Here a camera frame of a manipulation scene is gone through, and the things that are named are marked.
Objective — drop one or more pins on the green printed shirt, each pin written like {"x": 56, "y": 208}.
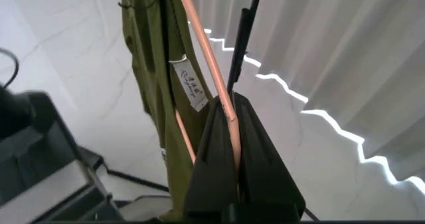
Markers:
{"x": 146, "y": 34}

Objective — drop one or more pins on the pink clothes hanger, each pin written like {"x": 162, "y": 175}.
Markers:
{"x": 210, "y": 67}

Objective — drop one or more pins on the black clothes rack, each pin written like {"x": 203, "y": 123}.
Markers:
{"x": 244, "y": 34}

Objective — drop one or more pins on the white curtain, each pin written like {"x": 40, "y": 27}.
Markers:
{"x": 348, "y": 34}

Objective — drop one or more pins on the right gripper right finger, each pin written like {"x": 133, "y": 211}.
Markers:
{"x": 265, "y": 184}

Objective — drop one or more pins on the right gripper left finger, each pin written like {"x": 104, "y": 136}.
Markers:
{"x": 209, "y": 184}

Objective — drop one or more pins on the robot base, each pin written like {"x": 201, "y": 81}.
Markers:
{"x": 43, "y": 184}

